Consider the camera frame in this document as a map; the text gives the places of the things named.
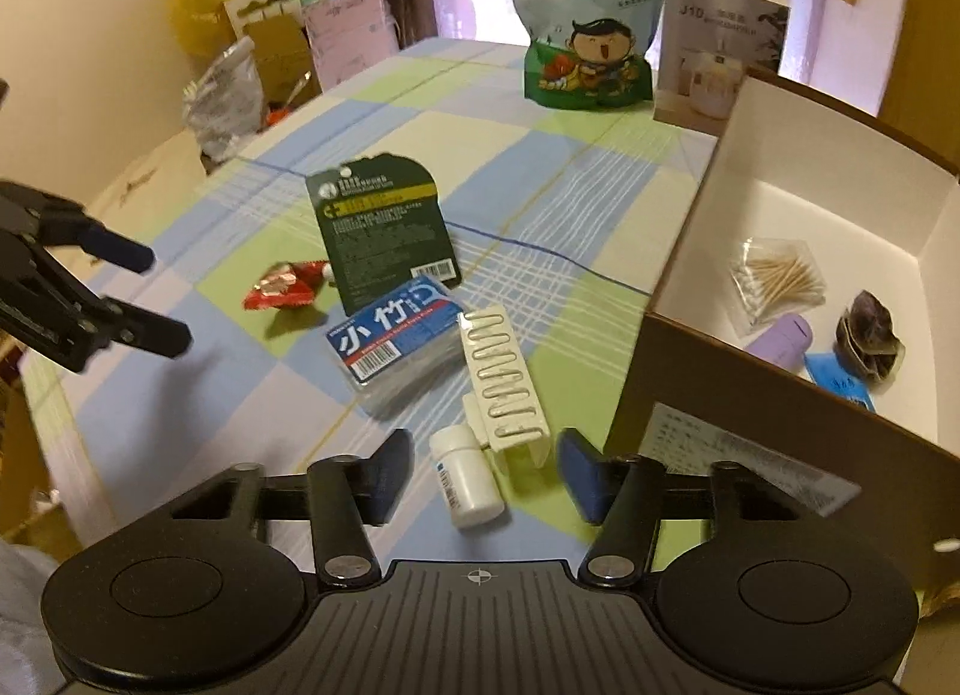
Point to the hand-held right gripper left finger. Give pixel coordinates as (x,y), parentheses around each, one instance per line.
(390,474)

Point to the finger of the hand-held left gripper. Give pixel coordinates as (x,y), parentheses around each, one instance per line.
(120,251)
(150,335)

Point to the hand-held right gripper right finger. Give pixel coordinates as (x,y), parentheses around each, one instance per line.
(585,485)

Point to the small white bottle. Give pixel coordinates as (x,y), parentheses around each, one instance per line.
(469,481)

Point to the blue label clear plastic box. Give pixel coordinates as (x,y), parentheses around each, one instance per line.
(397,339)

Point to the red candy wrapper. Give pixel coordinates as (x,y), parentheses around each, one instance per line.
(281,288)

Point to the white ribbed plastic holder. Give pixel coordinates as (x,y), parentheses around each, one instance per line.
(499,372)

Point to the purple tube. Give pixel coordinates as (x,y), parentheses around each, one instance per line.
(784,342)

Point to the blue tube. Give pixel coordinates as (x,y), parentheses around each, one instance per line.
(836,380)

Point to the clear bag of cotton swabs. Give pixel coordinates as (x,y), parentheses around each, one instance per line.
(776,279)

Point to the dark hair scrunchie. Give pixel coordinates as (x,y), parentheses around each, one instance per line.
(870,335)

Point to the brown cardboard box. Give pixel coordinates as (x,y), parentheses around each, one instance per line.
(825,162)

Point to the checked cloth covered desktop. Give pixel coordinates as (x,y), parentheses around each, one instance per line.
(225,380)

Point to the clear plastic bag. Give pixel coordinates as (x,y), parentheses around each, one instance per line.
(225,102)

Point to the small red object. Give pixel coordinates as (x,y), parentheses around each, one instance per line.
(277,117)

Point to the cardboard box with white card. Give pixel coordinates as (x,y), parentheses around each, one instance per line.
(274,42)

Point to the pink paper bag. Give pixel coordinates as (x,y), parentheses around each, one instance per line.
(349,35)

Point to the white product box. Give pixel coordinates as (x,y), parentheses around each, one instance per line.
(720,42)

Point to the green snack bag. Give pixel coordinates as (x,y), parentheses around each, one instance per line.
(577,12)

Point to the wooden door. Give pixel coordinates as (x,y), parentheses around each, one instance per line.
(922,65)

